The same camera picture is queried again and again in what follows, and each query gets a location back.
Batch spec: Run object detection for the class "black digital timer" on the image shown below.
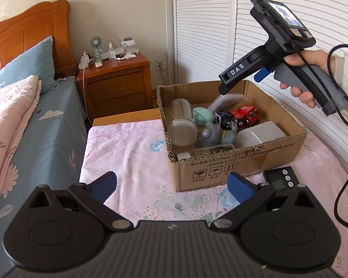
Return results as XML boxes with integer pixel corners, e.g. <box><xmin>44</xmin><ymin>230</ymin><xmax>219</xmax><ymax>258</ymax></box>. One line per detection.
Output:
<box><xmin>263</xmin><ymin>166</ymin><xmax>299</xmax><ymax>190</ymax></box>

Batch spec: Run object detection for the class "red robot toy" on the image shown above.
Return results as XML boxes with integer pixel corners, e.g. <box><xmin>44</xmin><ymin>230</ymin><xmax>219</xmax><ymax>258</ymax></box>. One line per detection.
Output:
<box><xmin>231</xmin><ymin>104</ymin><xmax>260</xmax><ymax>128</ymax></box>

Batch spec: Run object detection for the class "clear plastic packet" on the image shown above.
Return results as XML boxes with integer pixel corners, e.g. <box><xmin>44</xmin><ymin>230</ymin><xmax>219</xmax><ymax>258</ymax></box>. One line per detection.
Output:
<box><xmin>190</xmin><ymin>144</ymin><xmax>235</xmax><ymax>157</ymax></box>

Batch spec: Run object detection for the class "grey dog toy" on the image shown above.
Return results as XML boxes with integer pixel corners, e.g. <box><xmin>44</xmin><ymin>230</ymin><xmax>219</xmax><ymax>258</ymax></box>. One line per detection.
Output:
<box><xmin>195</xmin><ymin>122</ymin><xmax>238</xmax><ymax>148</ymax></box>

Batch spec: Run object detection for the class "clear plastic jar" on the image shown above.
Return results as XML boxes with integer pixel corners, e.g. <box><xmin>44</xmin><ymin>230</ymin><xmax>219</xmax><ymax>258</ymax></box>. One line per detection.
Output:
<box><xmin>168</xmin><ymin>98</ymin><xmax>197</xmax><ymax>147</ymax></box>

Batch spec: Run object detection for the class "floral pink bedsheet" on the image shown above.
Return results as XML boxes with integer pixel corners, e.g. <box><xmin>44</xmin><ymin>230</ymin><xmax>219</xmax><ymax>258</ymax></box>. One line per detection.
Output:
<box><xmin>78</xmin><ymin>118</ymin><xmax>348</xmax><ymax>278</ymax></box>

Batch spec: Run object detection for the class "white louvred wardrobe door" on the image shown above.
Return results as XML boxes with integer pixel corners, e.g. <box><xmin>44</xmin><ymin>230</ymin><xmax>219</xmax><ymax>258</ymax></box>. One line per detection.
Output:
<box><xmin>172</xmin><ymin>0</ymin><xmax>348</xmax><ymax>180</ymax></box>

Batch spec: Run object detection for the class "black cube toy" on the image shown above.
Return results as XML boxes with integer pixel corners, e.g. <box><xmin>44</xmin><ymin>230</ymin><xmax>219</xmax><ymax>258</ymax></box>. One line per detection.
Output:
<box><xmin>215</xmin><ymin>110</ymin><xmax>235</xmax><ymax>131</ymax></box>

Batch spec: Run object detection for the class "white plastic container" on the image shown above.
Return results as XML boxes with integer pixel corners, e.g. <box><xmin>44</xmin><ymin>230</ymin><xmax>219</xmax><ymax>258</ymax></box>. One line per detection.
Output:
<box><xmin>236</xmin><ymin>121</ymin><xmax>286</xmax><ymax>148</ymax></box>

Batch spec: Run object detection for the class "brown cardboard box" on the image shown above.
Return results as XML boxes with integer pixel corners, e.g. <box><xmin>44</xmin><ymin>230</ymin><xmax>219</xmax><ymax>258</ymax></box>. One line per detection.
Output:
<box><xmin>157</xmin><ymin>81</ymin><xmax>307</xmax><ymax>192</ymax></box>

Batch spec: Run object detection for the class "mint green oval case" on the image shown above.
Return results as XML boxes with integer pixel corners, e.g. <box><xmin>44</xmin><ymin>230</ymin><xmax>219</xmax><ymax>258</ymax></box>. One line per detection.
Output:
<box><xmin>193</xmin><ymin>107</ymin><xmax>215</xmax><ymax>127</ymax></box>

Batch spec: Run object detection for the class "wooden nightstand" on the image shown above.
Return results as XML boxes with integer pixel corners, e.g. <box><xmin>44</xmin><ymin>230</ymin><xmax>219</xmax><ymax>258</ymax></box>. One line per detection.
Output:
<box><xmin>77</xmin><ymin>53</ymin><xmax>153</xmax><ymax>121</ymax></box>

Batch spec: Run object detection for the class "pink quilt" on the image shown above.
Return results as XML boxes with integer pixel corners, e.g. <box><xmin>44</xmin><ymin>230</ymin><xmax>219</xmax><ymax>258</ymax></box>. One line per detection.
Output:
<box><xmin>0</xmin><ymin>75</ymin><xmax>42</xmax><ymax>192</ymax></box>

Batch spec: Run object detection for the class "clear spray bottle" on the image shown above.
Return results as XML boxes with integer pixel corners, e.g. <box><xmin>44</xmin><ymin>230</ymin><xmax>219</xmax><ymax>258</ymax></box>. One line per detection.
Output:
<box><xmin>108</xmin><ymin>43</ymin><xmax>116</xmax><ymax>60</ymax></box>

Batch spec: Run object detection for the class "blue pillow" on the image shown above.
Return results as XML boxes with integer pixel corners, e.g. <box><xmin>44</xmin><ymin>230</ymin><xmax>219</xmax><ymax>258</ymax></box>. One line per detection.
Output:
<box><xmin>0</xmin><ymin>36</ymin><xmax>56</xmax><ymax>94</ymax></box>

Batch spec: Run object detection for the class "small green desk fan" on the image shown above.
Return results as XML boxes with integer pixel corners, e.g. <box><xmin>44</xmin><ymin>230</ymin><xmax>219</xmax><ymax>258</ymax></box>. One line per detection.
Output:
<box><xmin>89</xmin><ymin>36</ymin><xmax>102</xmax><ymax>68</ymax></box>

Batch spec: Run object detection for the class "wooden headboard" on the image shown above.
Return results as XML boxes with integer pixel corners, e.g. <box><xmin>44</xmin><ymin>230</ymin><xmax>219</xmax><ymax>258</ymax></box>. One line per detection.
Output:
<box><xmin>0</xmin><ymin>0</ymin><xmax>77</xmax><ymax>79</ymax></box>

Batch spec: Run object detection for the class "black cable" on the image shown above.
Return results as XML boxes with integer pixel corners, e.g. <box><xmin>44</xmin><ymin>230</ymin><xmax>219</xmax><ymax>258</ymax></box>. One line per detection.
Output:
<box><xmin>295</xmin><ymin>43</ymin><xmax>348</xmax><ymax>235</ymax></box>

